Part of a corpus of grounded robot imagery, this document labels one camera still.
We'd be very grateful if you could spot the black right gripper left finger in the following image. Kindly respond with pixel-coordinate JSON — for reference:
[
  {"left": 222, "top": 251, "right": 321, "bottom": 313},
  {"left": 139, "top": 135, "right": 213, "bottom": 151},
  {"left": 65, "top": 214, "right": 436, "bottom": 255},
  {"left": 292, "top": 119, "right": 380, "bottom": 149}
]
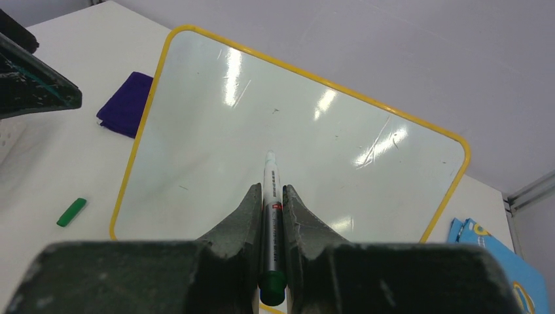
[{"left": 183, "top": 183, "right": 262, "bottom": 313}]

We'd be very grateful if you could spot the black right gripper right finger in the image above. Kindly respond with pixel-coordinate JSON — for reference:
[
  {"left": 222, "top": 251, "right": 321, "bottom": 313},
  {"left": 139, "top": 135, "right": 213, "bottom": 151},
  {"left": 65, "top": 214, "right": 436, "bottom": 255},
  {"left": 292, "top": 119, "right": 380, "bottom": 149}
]
[{"left": 283, "top": 184, "right": 347, "bottom": 313}]

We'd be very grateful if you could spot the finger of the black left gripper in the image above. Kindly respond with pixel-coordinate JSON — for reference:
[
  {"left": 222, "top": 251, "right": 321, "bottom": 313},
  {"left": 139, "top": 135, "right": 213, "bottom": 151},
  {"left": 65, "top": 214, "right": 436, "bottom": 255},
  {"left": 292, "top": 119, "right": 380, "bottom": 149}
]
[{"left": 1, "top": 35, "right": 82, "bottom": 120}]

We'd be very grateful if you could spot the green capped whiteboard marker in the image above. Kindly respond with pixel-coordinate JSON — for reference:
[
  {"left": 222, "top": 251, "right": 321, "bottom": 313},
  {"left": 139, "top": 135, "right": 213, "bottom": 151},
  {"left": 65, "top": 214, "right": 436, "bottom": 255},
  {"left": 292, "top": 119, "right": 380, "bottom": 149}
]
[{"left": 258, "top": 150, "right": 287, "bottom": 306}]

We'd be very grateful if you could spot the green marker cap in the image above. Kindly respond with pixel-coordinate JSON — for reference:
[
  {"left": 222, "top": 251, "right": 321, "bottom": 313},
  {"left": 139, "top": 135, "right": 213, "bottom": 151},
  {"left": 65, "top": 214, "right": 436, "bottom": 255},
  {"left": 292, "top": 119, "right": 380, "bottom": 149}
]
[{"left": 56, "top": 198, "right": 87, "bottom": 228}]

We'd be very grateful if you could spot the yellow framed whiteboard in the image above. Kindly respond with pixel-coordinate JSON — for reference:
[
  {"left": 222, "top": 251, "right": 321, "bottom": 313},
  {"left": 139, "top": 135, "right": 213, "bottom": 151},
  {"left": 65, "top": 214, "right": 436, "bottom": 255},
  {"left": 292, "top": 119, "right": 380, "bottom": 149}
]
[{"left": 108, "top": 24, "right": 473, "bottom": 314}]

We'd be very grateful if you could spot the purple cloth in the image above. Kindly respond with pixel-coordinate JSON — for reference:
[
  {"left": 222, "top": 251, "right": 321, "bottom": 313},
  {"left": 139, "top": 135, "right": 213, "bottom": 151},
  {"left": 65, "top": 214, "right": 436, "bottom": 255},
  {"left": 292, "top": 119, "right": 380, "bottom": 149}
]
[{"left": 96, "top": 71, "right": 153, "bottom": 139}]

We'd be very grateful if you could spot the blue patterned cloth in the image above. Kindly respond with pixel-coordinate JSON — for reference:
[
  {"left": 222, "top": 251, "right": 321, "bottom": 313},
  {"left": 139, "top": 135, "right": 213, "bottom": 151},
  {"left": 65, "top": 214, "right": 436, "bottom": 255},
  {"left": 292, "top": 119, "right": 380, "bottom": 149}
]
[{"left": 447, "top": 218, "right": 550, "bottom": 313}]

